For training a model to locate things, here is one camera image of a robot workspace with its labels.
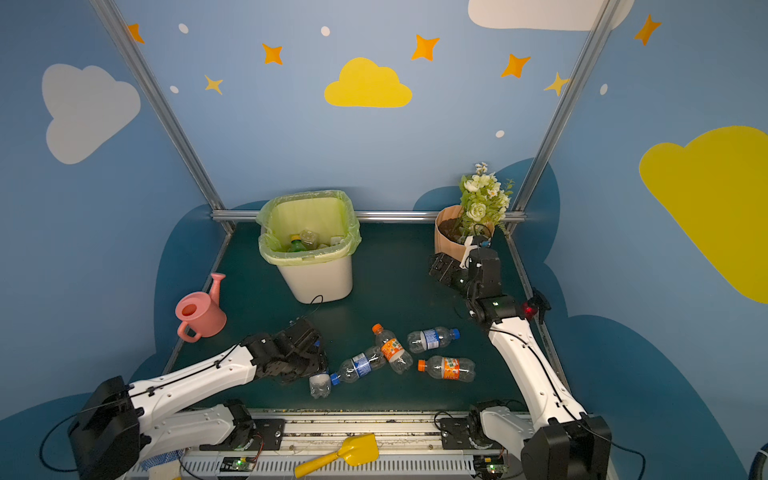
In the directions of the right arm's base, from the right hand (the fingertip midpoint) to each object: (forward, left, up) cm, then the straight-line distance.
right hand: (443, 259), depth 79 cm
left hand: (-24, +31, -21) cm, 44 cm away
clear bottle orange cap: (-22, -3, -20) cm, 30 cm away
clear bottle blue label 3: (+14, +42, -10) cm, 45 cm away
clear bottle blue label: (-23, +22, -20) cm, 37 cm away
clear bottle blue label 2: (-28, +32, -22) cm, 48 cm away
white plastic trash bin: (+2, +38, -16) cm, 41 cm away
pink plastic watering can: (-13, +68, -14) cm, 70 cm away
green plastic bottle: (+10, +45, -8) cm, 47 cm away
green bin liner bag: (+20, +35, -2) cm, 40 cm away
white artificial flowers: (+20, -13, +4) cm, 24 cm away
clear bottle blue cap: (-13, -1, -22) cm, 25 cm away
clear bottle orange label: (-18, +13, -20) cm, 30 cm away
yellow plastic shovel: (-42, +21, -24) cm, 53 cm away
